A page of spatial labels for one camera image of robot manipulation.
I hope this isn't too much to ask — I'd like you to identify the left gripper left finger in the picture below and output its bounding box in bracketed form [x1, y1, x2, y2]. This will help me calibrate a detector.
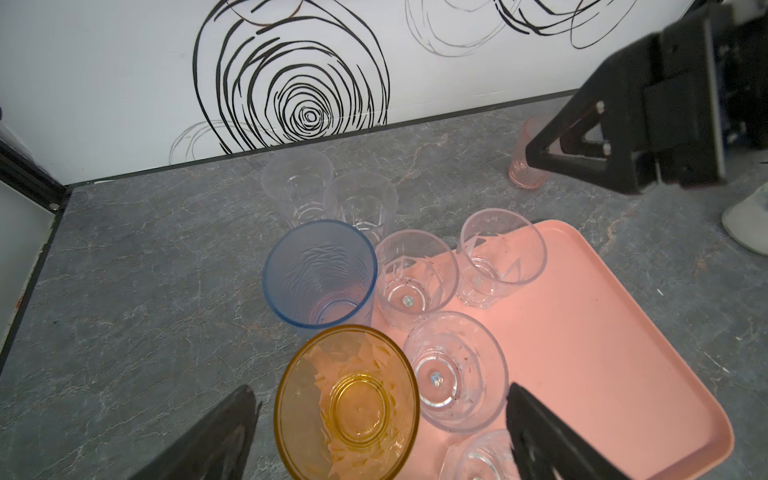
[133, 385, 261, 479]

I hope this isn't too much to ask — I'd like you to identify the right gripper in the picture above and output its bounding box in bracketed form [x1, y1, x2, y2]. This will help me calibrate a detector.
[527, 2, 767, 195]

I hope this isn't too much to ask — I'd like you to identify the blue plastic cup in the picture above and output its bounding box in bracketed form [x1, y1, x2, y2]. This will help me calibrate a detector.
[262, 219, 378, 336]

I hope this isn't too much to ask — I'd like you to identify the pink plastic tray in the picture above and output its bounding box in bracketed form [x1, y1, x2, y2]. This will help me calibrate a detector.
[371, 219, 736, 480]

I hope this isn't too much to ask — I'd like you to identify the yellow plastic cup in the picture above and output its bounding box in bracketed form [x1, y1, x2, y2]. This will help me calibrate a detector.
[273, 325, 420, 479]

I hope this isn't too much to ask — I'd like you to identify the clear faceted glass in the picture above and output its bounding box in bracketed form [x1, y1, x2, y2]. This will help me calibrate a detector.
[375, 229, 459, 331]

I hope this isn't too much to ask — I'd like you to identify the white jar teal lid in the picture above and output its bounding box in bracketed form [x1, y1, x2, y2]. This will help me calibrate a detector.
[721, 183, 768, 256]

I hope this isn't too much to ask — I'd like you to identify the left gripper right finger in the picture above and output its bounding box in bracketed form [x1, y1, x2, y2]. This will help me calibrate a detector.
[506, 383, 628, 480]

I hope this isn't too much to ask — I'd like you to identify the pink tinted glass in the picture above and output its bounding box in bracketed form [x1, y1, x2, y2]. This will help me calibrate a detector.
[508, 114, 555, 190]

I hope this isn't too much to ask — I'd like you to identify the clear cup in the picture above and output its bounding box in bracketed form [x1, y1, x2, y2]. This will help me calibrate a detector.
[439, 429, 520, 480]
[404, 311, 509, 434]

